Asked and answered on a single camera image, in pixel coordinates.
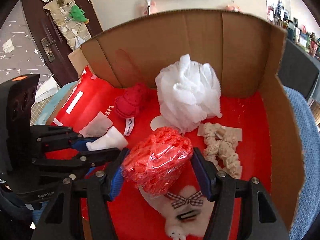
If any white cloth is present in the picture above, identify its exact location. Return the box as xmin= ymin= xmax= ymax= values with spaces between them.
xmin=86 ymin=126 xmax=129 ymax=151

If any red foam net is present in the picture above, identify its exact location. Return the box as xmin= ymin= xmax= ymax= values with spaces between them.
xmin=121 ymin=127 xmax=193 ymax=196

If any red knitted towel plush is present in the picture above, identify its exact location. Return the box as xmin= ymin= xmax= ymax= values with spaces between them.
xmin=114 ymin=82 xmax=151 ymax=137

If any white rabbit hair clip card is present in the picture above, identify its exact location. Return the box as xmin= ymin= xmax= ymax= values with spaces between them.
xmin=139 ymin=185 xmax=214 ymax=239

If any beige scrunchie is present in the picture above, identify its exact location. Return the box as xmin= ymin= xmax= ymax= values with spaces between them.
xmin=197 ymin=122 xmax=242 ymax=179

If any white mesh bath pouf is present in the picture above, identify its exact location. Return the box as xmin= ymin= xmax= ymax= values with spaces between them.
xmin=155 ymin=54 xmax=222 ymax=133

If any white mesh sachet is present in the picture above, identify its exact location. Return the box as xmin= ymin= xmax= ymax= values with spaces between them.
xmin=79 ymin=112 xmax=113 ymax=138

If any blue knitted blanket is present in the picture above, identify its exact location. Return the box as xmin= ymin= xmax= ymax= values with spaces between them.
xmin=284 ymin=87 xmax=319 ymax=239

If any beige hanging organizer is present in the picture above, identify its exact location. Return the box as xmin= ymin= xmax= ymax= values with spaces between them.
xmin=43 ymin=0 xmax=91 ymax=51

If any green plush toy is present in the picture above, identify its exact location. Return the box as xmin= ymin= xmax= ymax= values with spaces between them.
xmin=69 ymin=5 xmax=89 ymax=24

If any cardboard box tray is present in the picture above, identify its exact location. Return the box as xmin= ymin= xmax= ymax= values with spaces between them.
xmin=49 ymin=10 xmax=304 ymax=239

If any table with blue cloth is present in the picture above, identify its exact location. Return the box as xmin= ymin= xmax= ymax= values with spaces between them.
xmin=278 ymin=22 xmax=319 ymax=102

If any pink plush toy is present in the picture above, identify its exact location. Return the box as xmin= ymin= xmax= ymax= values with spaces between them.
xmin=226 ymin=4 xmax=240 ymax=12

